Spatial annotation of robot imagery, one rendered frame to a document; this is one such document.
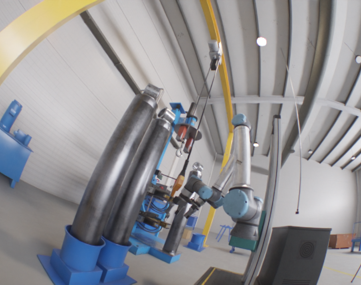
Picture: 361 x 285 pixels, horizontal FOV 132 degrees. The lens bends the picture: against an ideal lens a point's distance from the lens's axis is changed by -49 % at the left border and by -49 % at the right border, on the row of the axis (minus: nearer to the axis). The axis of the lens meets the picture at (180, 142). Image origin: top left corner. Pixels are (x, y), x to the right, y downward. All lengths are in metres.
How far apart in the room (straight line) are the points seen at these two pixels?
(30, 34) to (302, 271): 1.83
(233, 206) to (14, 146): 2.52
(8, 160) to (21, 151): 0.25
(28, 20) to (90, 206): 1.03
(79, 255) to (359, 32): 9.51
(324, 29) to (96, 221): 5.88
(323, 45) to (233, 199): 5.26
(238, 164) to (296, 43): 6.98
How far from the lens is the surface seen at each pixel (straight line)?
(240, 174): 0.93
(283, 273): 1.13
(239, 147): 1.02
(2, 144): 2.49
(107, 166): 1.00
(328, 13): 5.34
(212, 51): 3.35
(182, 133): 2.75
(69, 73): 3.55
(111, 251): 1.29
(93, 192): 1.01
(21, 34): 0.83
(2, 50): 0.80
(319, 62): 5.85
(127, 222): 1.25
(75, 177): 3.74
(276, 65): 7.86
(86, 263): 1.13
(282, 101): 8.60
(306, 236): 1.14
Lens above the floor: 0.77
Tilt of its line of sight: 24 degrees up
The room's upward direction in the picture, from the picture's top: 20 degrees clockwise
